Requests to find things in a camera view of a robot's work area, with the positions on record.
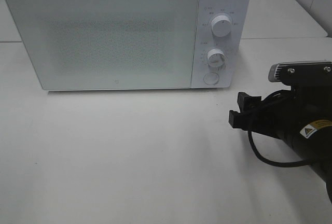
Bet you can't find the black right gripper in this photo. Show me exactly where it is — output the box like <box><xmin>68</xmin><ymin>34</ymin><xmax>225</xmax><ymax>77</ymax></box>
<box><xmin>228</xmin><ymin>85</ymin><xmax>331</xmax><ymax>141</ymax></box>

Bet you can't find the round white door button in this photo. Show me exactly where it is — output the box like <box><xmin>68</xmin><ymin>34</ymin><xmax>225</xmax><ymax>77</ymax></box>
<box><xmin>203</xmin><ymin>73</ymin><xmax>219</xmax><ymax>85</ymax></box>

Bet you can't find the white microwave door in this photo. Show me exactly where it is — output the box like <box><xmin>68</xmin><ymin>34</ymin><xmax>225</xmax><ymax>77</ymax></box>
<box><xmin>6</xmin><ymin>0</ymin><xmax>198</xmax><ymax>91</ymax></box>

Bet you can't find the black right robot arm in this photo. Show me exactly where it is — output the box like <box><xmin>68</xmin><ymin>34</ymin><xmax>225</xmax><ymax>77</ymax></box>
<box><xmin>229</xmin><ymin>86</ymin><xmax>331</xmax><ymax>196</ymax></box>

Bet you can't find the lower white microwave knob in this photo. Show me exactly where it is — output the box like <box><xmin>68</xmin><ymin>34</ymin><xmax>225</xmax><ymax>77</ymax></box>
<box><xmin>207</xmin><ymin>48</ymin><xmax>225</xmax><ymax>68</ymax></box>

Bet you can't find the white microwave knob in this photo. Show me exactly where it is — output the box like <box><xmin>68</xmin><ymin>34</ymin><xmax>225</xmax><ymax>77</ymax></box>
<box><xmin>207</xmin><ymin>48</ymin><xmax>225</xmax><ymax>68</ymax></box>
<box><xmin>211</xmin><ymin>13</ymin><xmax>232</xmax><ymax>37</ymax></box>

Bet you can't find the upper white microwave knob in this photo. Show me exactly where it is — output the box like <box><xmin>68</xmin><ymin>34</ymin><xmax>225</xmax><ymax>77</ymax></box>
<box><xmin>211</xmin><ymin>13</ymin><xmax>232</xmax><ymax>37</ymax></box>

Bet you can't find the white microwave oven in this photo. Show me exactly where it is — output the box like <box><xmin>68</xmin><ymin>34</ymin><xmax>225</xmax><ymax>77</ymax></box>
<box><xmin>2</xmin><ymin>0</ymin><xmax>253</xmax><ymax>91</ymax></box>

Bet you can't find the black camera cable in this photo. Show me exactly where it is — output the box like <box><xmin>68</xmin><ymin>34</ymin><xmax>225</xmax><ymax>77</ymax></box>
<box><xmin>247</xmin><ymin>95</ymin><xmax>313</xmax><ymax>168</ymax></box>

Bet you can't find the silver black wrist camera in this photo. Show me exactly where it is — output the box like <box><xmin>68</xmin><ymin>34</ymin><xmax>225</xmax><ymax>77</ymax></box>
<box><xmin>268</xmin><ymin>61</ymin><xmax>331</xmax><ymax>87</ymax></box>

